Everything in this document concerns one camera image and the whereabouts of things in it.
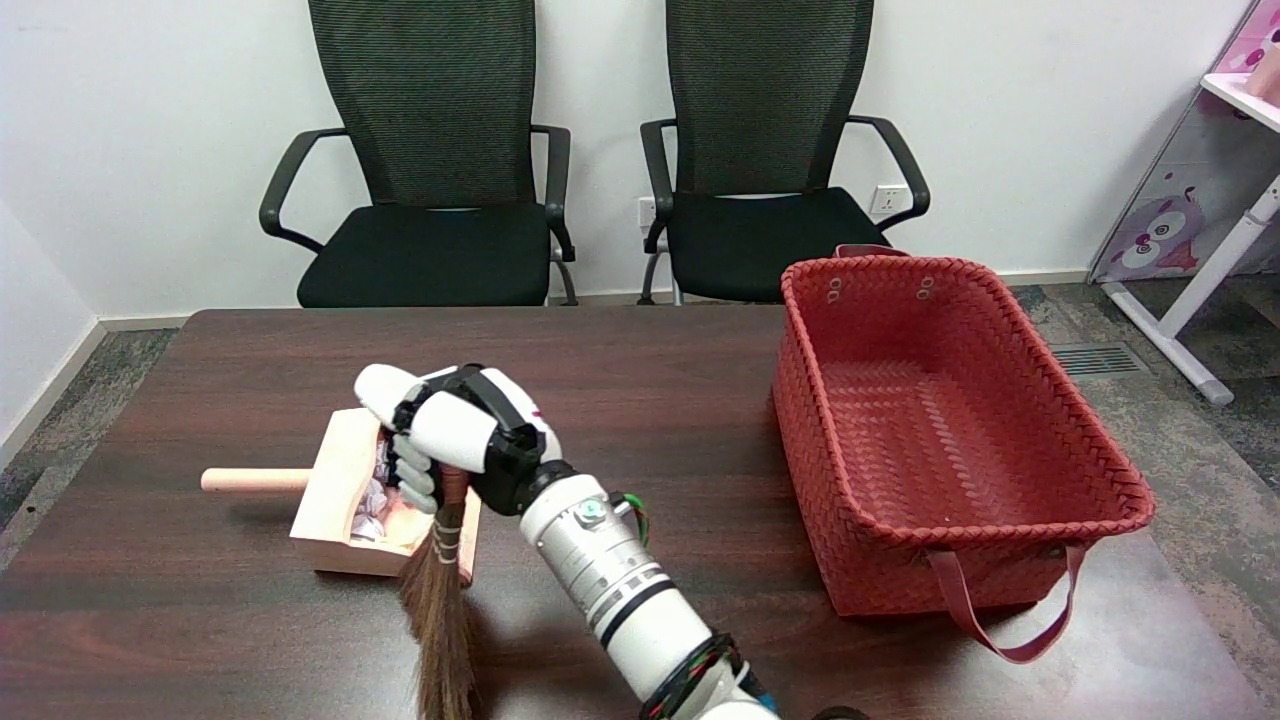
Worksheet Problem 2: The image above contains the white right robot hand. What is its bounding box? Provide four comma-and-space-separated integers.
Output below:
353, 363, 579, 518

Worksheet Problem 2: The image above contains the brown straw hand broom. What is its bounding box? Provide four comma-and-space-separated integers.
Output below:
400, 468, 479, 720

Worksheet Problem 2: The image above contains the wooden dustpan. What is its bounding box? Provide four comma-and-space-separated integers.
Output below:
200, 407, 483, 586

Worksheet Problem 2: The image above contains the black mesh office chair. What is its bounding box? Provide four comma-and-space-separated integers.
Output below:
258, 0, 579, 309
638, 0, 931, 306

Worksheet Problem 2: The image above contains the red woven basket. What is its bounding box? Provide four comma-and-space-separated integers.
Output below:
770, 243, 1158, 666

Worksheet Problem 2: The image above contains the floor vent grille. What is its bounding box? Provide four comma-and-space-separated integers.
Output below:
1048, 343, 1151, 378

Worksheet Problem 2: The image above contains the white desk leg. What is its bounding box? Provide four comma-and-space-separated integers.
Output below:
1103, 175, 1280, 406

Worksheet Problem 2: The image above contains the pink owl print shelf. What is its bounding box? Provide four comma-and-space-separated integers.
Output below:
1088, 0, 1280, 281

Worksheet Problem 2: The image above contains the pink cup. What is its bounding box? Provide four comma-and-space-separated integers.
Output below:
1245, 45, 1280, 101

